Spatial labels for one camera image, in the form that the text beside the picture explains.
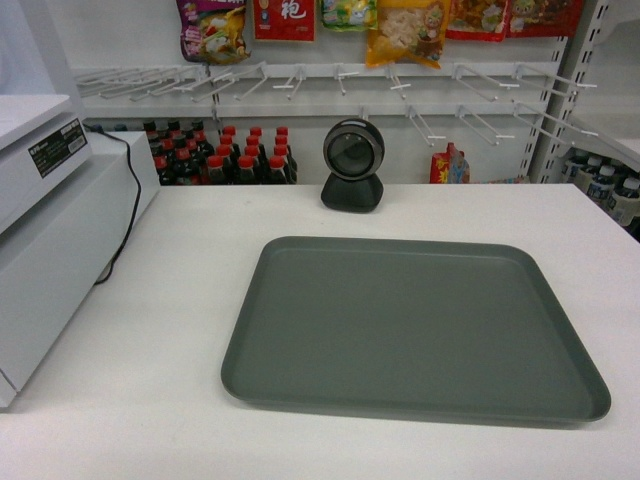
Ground grey rectangular serving tray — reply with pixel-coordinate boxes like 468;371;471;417
221;236;612;425

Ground white checkout counter table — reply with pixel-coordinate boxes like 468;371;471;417
1;184;639;479

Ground black round barcode scanner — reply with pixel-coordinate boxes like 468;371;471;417
321;118;385;213

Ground red foil snack packet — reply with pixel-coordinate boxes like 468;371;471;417
429;142;471;185

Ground red capped cola bottles group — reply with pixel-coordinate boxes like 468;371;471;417
142;119;298;186

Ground red snack bag hanging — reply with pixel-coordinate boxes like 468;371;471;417
252;0;316;42

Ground green snack bag hanging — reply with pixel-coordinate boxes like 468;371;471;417
320;0;378;31

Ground yellow snack bag hanging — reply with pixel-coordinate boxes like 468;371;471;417
365;0;451;69

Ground purple snack bag hanging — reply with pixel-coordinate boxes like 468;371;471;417
176;0;250;65

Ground white cash register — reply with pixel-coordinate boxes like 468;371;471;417
0;94;162;409

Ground dark tea bottles on shelf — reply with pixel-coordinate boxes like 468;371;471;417
561;148;639;231

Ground white metal store shelf unit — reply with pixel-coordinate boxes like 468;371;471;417
529;1;639;183

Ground white wire hook rack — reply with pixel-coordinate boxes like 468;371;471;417
72;61;594;146

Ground black register power cable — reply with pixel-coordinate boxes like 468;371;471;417
82;122;142;286

